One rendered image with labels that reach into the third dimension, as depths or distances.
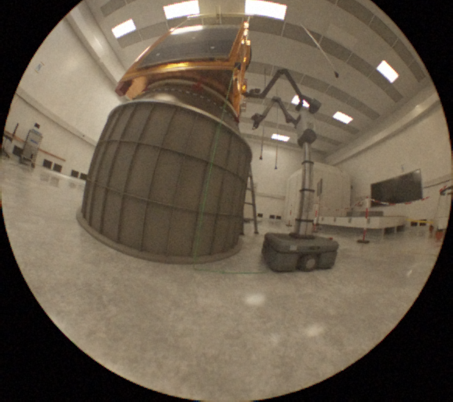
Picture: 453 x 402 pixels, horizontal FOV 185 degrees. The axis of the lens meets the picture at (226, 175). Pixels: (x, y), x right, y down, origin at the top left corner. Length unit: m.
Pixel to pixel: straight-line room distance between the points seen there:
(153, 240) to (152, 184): 0.39
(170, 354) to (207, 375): 0.12
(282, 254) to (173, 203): 0.87
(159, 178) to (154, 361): 0.97
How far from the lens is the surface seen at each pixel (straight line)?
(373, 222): 4.58
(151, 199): 1.01
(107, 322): 0.60
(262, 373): 0.53
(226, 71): 1.59
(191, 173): 1.03
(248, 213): 5.15
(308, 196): 1.40
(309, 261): 1.26
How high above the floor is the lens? 0.47
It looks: 13 degrees up
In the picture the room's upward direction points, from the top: 10 degrees clockwise
